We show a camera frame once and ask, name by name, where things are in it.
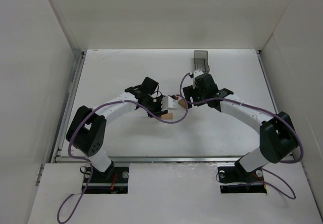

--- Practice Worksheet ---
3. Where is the long light wood block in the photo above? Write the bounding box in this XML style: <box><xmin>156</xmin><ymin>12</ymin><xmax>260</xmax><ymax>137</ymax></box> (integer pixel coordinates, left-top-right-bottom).
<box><xmin>161</xmin><ymin>113</ymin><xmax>173</xmax><ymax>120</ymax></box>

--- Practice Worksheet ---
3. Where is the tan wood block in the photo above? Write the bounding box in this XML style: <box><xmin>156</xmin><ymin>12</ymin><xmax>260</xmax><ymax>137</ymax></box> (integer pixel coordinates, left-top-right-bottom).
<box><xmin>178</xmin><ymin>99</ymin><xmax>186</xmax><ymax>108</ymax></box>

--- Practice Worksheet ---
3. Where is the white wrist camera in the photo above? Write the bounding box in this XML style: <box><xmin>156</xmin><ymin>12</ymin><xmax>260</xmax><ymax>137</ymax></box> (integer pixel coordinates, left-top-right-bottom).
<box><xmin>161</xmin><ymin>96</ymin><xmax>178</xmax><ymax>111</ymax></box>
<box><xmin>189</xmin><ymin>70</ymin><xmax>204</xmax><ymax>88</ymax></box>

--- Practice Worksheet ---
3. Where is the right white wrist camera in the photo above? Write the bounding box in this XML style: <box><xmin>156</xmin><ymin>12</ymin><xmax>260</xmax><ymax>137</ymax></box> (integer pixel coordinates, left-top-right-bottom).
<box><xmin>189</xmin><ymin>70</ymin><xmax>204</xmax><ymax>88</ymax></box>

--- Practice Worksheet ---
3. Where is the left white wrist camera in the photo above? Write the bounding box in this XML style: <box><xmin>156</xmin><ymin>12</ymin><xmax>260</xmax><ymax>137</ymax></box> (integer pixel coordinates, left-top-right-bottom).
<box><xmin>161</xmin><ymin>96</ymin><xmax>178</xmax><ymax>111</ymax></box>

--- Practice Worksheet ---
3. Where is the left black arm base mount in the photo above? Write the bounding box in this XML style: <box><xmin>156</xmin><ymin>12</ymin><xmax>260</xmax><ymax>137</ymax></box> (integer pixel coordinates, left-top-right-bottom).
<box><xmin>85</xmin><ymin>164</ymin><xmax>130</xmax><ymax>194</ymax></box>

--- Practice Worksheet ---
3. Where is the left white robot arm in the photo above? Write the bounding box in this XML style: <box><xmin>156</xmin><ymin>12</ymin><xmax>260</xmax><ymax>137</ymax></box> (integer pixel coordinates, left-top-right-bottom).
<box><xmin>66</xmin><ymin>77</ymin><xmax>170</xmax><ymax>179</ymax></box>

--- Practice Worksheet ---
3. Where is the smoky transparent plastic bin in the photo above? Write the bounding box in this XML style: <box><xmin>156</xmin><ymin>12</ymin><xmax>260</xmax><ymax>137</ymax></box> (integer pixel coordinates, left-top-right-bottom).
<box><xmin>194</xmin><ymin>50</ymin><xmax>210</xmax><ymax>73</ymax></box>

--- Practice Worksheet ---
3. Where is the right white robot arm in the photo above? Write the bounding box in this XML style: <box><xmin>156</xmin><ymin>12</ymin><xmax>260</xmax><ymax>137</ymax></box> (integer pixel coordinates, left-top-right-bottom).
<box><xmin>180</xmin><ymin>71</ymin><xmax>300</xmax><ymax>184</ymax></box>

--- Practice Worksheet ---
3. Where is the aluminium front rail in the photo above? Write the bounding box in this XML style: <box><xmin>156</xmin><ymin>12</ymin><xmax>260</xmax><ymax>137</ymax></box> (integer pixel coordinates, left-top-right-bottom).
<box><xmin>50</xmin><ymin>156</ymin><xmax>240</xmax><ymax>163</ymax></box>

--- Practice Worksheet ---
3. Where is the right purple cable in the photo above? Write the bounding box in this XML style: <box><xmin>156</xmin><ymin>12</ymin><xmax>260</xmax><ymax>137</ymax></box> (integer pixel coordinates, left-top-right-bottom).
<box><xmin>179</xmin><ymin>73</ymin><xmax>303</xmax><ymax>200</ymax></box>

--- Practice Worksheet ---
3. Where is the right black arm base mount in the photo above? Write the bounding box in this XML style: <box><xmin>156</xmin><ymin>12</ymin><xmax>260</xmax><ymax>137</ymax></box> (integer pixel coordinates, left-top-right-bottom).
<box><xmin>217</xmin><ymin>165</ymin><xmax>267</xmax><ymax>194</ymax></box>

